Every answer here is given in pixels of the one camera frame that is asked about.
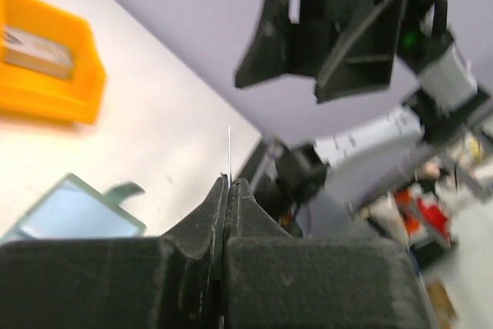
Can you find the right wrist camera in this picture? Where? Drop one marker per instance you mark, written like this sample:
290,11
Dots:
448,80

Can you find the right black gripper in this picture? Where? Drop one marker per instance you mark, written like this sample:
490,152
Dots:
349,44

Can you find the white card in yellow bin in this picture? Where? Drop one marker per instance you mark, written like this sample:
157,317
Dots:
33,52

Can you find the silver VIP credit card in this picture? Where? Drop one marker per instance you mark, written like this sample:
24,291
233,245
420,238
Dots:
229,162

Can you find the grey-green card holder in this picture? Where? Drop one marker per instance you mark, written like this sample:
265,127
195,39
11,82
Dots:
114,197

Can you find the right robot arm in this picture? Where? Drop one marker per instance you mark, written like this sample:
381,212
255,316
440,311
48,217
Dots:
303,170

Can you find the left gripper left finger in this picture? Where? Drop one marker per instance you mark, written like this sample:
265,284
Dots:
170,281

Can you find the blue card sleeve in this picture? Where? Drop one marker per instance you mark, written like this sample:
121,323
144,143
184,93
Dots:
69,211

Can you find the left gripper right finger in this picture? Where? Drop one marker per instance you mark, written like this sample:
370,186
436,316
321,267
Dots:
273,280

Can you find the yellow plastic bin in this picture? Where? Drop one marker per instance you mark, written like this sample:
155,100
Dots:
24,91

